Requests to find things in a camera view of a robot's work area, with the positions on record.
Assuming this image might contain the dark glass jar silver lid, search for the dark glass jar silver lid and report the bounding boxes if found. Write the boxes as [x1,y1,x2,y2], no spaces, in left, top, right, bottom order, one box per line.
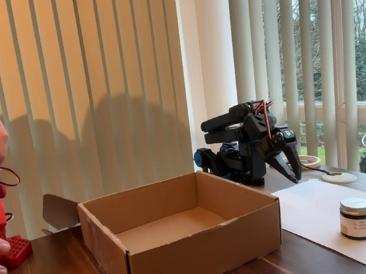
[336,196,366,243]

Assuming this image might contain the red black leader wire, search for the red black leader wire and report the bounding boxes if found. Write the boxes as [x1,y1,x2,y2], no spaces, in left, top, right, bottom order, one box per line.
[0,161,22,189]

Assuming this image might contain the white paper sheet with circles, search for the white paper sheet with circles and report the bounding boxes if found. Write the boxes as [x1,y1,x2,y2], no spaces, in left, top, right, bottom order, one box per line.
[270,171,366,274]

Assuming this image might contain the black cable through grommet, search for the black cable through grommet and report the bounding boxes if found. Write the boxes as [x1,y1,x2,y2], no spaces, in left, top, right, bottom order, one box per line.
[301,160,334,180]

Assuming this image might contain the open brown cardboard box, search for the open brown cardboard box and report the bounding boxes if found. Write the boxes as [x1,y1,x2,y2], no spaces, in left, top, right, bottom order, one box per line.
[36,161,289,274]

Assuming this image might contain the white vertical blinds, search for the white vertical blinds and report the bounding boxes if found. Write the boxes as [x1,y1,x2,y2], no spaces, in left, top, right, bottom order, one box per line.
[225,0,366,200]
[0,0,203,243]

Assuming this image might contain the red white servo wire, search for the red white servo wire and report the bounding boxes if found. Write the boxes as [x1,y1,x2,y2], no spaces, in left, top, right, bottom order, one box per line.
[252,100,267,115]
[263,98,280,143]

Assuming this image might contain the masking tape roll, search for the masking tape roll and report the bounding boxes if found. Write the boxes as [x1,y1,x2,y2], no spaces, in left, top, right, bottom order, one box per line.
[297,152,322,171]

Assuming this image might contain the round white desk grommet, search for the round white desk grommet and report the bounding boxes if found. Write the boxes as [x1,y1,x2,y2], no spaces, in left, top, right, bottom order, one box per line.
[320,169,359,187]

